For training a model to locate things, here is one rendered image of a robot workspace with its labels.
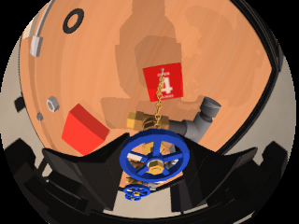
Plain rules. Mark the beige flat box with blue label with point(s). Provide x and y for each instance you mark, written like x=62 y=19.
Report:
x=29 y=30

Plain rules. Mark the red rectangular block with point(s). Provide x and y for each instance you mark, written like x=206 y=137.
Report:
x=82 y=131

